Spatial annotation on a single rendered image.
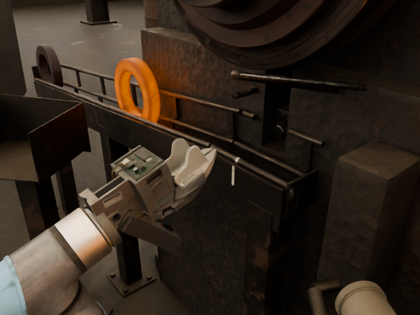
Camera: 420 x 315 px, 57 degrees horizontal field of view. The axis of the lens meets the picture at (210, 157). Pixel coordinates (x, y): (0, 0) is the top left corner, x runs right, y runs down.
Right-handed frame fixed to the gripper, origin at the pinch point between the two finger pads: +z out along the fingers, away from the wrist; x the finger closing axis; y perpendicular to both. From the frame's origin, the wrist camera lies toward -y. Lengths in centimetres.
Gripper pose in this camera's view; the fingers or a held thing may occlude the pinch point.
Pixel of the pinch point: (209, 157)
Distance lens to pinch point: 62.2
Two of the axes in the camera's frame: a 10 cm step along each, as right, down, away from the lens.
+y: -2.4, -7.6, -6.1
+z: 7.3, -5.5, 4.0
